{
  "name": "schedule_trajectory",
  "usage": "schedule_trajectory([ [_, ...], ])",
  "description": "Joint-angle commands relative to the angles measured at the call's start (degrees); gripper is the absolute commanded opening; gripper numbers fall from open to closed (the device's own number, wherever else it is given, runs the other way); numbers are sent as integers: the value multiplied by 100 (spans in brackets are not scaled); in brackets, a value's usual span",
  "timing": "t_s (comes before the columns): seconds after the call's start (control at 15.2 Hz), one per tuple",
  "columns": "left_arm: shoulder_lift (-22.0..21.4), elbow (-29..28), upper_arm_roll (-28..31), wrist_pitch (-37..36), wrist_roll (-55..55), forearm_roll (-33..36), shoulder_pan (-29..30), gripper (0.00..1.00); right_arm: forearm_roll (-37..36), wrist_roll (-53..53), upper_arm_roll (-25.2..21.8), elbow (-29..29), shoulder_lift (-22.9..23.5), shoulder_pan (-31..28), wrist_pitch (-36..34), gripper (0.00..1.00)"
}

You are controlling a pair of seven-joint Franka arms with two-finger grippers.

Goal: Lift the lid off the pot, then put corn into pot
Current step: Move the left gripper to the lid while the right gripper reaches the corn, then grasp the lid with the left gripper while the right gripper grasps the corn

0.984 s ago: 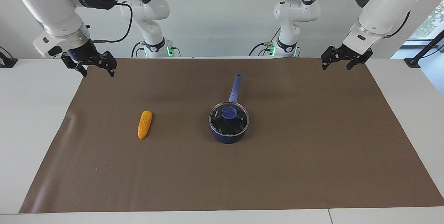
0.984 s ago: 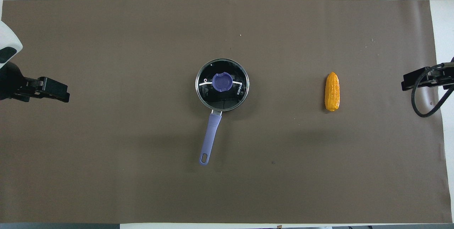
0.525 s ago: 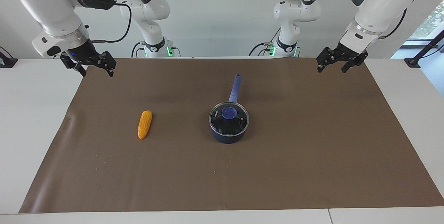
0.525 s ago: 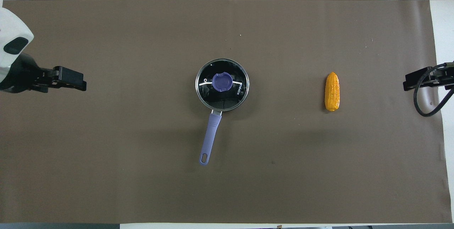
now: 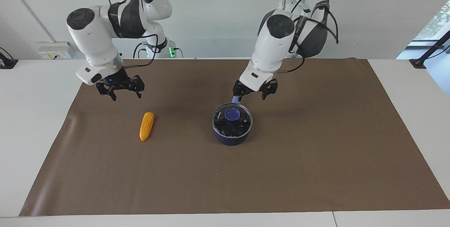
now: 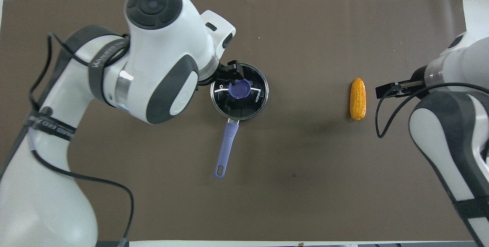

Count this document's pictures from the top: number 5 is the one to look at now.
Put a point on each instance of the glass lid purple knob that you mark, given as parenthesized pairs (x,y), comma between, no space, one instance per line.
(232,115)

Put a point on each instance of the brown table mat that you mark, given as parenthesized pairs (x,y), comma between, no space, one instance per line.
(281,170)

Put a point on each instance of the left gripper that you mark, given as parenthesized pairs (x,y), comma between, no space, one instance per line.
(256,76)

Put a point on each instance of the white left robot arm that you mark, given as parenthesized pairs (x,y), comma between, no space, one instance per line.
(274,44)

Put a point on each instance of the white power strip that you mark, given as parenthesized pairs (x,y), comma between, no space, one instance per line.
(56,50)

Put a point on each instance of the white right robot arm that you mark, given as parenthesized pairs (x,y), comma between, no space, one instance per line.
(91,33)

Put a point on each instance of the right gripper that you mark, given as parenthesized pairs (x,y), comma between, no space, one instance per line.
(93,74)

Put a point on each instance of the small black clamp mount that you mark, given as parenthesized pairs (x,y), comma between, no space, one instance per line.
(7,62)

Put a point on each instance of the window pane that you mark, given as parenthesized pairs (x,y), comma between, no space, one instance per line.
(436,23)

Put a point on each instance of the black stand with pole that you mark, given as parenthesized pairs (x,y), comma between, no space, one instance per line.
(418,62)

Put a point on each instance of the yellow corn cob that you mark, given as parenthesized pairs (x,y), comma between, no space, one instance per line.
(146,127)

